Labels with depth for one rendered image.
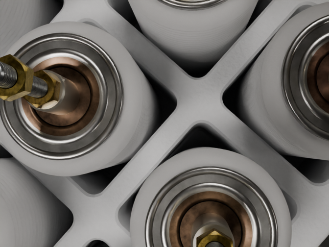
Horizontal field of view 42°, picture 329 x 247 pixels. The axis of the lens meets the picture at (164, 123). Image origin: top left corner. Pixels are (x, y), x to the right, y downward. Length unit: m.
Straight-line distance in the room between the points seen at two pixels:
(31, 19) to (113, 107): 0.12
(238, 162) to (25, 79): 0.13
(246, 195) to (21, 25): 0.20
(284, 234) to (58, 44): 0.17
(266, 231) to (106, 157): 0.10
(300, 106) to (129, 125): 0.10
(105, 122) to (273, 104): 0.10
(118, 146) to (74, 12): 0.13
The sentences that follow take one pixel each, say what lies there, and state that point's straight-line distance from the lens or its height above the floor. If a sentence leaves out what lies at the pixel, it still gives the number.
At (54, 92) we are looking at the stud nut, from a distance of 0.23.
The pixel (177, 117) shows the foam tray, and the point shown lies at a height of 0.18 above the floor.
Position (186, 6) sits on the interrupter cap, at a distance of 0.26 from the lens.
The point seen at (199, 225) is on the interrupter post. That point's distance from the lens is 0.23.
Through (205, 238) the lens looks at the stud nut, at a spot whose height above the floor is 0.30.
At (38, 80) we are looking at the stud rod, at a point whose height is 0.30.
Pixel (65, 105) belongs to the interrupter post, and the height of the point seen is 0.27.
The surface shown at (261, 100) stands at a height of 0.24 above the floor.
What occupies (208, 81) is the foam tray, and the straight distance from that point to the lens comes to 0.33.
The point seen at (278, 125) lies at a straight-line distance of 0.26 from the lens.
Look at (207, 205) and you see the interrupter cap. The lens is 0.25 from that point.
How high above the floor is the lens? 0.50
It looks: 85 degrees down
